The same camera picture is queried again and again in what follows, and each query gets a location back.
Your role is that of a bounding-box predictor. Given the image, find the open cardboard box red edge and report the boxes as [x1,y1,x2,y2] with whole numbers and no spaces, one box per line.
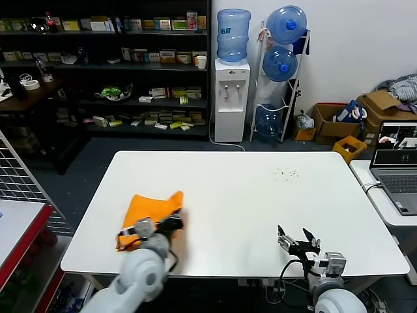
[310,103,363,146]

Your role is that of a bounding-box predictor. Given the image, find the glass bowl with green contents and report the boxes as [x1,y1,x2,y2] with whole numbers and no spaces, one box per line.
[94,82,134,105]

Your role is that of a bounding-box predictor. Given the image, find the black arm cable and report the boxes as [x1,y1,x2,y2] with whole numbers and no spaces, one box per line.
[278,259,309,304]
[116,227,146,252]

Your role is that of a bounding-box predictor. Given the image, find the white cart with red edge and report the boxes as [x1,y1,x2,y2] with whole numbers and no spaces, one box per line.
[0,199,66,313]

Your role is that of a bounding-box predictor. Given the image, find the orange white medicine box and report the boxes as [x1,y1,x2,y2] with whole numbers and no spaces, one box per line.
[191,51,208,67]

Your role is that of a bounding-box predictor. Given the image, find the white water dispenser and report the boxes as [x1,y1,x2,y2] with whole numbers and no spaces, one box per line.
[214,58,251,143]

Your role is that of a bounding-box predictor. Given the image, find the small cardboard box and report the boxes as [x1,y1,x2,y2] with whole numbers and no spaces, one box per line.
[293,119,317,142]

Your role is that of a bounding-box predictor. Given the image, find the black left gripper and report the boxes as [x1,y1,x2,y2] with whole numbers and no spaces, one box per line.
[158,210,186,239]

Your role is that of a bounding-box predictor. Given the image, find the pile of grey clothes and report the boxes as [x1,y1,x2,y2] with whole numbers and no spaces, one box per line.
[373,74,417,115]

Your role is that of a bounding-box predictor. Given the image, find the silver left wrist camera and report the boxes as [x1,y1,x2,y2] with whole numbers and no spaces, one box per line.
[133,218,156,241]

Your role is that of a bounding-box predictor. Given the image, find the clear glass sphere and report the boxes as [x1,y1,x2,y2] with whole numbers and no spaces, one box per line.
[28,17,50,34]

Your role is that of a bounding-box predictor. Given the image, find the cola bottle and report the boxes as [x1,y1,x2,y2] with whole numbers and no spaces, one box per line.
[44,11,59,35]

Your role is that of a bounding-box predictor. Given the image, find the orange t-shirt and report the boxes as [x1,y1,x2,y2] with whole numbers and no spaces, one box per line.
[115,190,185,252]

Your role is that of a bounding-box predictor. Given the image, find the black shelving unit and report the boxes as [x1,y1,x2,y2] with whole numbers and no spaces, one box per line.
[0,0,212,175]

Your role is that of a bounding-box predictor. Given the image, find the flattened cardboard box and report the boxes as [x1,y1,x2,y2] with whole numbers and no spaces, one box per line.
[356,90,403,115]

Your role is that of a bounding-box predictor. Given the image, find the white wire grid panel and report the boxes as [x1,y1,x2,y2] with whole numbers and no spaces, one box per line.
[0,130,72,234]

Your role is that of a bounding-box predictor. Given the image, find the white side table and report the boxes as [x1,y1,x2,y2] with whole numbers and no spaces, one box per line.
[348,159,417,284]

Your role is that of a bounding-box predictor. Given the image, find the brown wooden table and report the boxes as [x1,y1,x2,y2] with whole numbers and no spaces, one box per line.
[0,77,68,115]

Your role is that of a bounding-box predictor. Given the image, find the clear plastic bottle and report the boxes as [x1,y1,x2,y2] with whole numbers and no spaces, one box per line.
[34,55,47,81]

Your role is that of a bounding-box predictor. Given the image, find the yellow plastic bin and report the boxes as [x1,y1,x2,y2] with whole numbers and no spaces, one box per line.
[331,135,367,163]

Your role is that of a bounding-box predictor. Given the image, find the brown cardboard box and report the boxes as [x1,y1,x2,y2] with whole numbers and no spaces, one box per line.
[362,107,417,146]

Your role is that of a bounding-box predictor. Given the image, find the black stand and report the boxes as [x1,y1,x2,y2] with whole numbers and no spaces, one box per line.
[285,78,303,131]

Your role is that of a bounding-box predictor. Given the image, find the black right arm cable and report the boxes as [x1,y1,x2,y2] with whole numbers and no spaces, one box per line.
[278,259,309,304]

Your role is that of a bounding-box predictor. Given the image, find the grey laptop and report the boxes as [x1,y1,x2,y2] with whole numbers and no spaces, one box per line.
[369,120,417,216]

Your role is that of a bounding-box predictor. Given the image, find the blue water jug with label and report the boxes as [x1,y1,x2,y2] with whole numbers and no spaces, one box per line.
[216,8,252,65]

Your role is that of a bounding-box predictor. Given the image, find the crumpled plastic bag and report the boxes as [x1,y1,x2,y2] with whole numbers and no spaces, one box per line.
[295,110,315,130]

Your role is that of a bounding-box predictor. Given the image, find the white dispenser hose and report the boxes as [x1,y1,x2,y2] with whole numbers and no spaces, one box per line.
[207,107,246,153]

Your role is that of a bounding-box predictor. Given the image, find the white power strip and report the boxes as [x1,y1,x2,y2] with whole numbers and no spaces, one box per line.
[237,278,273,288]

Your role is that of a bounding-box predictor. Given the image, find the black cylinder container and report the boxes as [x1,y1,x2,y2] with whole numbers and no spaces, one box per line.
[8,76,28,101]

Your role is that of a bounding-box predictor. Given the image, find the blue white bag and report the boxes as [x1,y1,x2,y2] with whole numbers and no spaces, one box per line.
[336,99,368,124]

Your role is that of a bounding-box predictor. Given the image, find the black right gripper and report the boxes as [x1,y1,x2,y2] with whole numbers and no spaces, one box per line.
[276,224,322,267]

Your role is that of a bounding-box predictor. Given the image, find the white metal jug rack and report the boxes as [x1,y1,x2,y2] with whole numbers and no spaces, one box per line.
[250,22,311,143]

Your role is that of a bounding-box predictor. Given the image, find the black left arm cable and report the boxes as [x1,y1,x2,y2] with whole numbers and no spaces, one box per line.
[116,227,146,252]

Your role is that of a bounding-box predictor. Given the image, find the white tape roll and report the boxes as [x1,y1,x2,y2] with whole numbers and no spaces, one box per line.
[18,74,40,93]

